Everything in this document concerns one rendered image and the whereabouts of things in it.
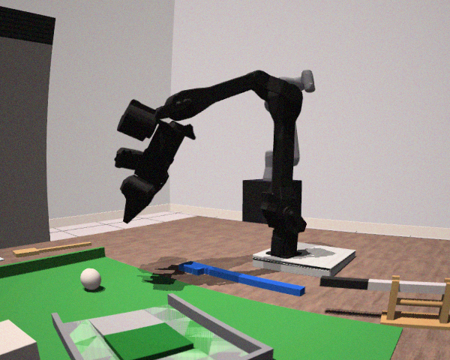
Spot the blue long flat bar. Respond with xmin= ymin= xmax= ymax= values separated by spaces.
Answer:
xmin=179 ymin=261 xmax=305 ymax=296

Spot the green flat mat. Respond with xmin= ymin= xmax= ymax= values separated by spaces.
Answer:
xmin=0 ymin=256 xmax=403 ymax=360

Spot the white golf ball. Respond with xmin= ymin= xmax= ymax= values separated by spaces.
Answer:
xmin=80 ymin=268 xmax=101 ymax=290

